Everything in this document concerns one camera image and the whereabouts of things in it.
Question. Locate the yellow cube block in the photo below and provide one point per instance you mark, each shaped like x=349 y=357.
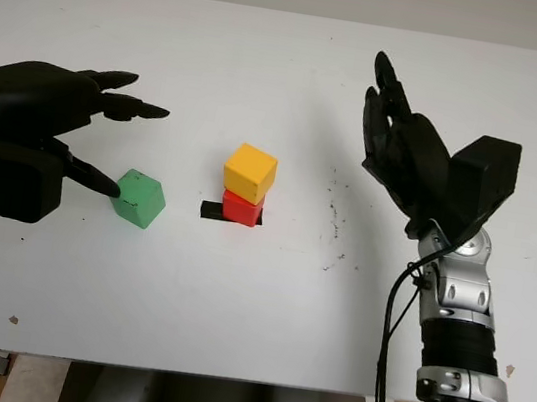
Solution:
x=248 y=170

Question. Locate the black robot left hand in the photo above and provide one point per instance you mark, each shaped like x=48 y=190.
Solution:
x=26 y=94

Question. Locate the green cube block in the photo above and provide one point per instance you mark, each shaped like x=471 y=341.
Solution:
x=140 y=197

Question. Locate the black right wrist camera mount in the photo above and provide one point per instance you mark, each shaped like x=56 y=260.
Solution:
x=484 y=177

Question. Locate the red cube block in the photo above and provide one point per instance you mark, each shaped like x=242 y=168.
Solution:
x=242 y=209

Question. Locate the black tape strip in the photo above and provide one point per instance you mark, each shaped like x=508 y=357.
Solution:
x=210 y=210

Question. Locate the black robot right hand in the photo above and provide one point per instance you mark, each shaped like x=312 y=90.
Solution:
x=416 y=162

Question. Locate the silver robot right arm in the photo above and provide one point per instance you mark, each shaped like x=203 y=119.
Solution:
x=460 y=341

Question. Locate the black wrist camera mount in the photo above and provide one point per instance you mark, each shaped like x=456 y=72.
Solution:
x=484 y=177
x=3 y=181

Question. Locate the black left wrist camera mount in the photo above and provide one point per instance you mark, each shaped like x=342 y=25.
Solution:
x=3 y=181

